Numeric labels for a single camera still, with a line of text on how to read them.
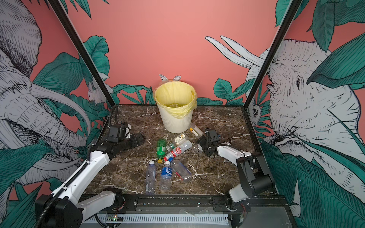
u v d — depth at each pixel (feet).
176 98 3.49
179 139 3.04
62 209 1.24
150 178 2.73
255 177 1.45
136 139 2.39
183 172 2.80
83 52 2.82
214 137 2.39
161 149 2.91
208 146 2.29
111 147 1.82
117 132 2.01
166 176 2.72
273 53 2.83
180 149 2.96
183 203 2.47
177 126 3.14
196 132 3.28
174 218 2.43
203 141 2.75
